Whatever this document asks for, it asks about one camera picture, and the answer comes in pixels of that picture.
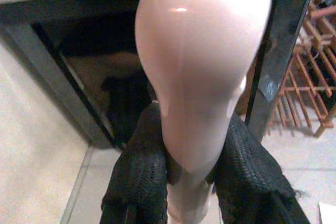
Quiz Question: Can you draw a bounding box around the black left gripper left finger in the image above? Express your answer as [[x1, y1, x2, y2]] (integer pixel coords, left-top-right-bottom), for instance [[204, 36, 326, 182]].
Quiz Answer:
[[101, 102, 169, 224]]

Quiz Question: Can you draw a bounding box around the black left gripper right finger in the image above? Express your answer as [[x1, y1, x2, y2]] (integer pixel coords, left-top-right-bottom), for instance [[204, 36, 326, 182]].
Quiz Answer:
[[214, 115, 311, 224]]

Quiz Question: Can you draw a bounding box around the broom with pale pink handle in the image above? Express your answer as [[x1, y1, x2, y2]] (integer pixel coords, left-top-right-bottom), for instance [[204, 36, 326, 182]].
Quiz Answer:
[[134, 0, 272, 224]]

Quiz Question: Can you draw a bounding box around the white paper sheet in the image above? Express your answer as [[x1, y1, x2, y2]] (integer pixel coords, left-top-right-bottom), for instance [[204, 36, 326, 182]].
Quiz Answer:
[[318, 201, 336, 224]]

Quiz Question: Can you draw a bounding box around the wooden slatted rack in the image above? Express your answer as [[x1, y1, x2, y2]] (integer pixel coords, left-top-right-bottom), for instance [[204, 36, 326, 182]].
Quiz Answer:
[[267, 0, 336, 138]]

